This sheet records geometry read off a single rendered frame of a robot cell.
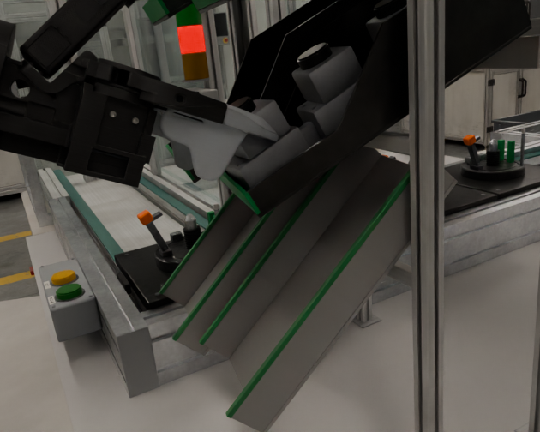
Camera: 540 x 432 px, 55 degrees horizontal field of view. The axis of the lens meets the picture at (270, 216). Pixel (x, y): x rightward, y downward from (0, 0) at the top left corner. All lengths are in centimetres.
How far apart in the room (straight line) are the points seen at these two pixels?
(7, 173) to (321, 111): 571
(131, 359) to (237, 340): 23
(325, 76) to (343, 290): 18
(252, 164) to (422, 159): 13
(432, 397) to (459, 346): 33
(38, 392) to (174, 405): 22
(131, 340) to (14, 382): 24
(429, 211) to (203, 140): 19
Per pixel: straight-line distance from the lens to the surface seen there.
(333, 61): 46
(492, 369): 81
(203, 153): 40
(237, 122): 40
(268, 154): 43
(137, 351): 77
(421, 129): 42
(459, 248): 106
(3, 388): 93
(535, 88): 638
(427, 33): 41
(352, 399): 74
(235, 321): 58
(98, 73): 39
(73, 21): 40
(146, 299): 82
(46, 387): 90
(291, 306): 55
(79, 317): 90
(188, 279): 71
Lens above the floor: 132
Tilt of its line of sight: 18 degrees down
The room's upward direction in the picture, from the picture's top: 6 degrees counter-clockwise
